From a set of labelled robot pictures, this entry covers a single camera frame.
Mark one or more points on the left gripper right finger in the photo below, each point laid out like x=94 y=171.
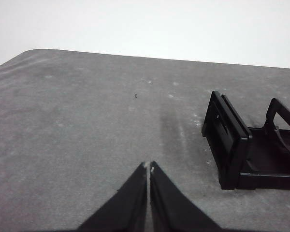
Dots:
x=169 y=207

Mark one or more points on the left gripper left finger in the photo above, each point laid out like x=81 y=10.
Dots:
x=125 y=207

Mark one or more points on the black plastic dish rack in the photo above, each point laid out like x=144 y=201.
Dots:
x=232 y=145

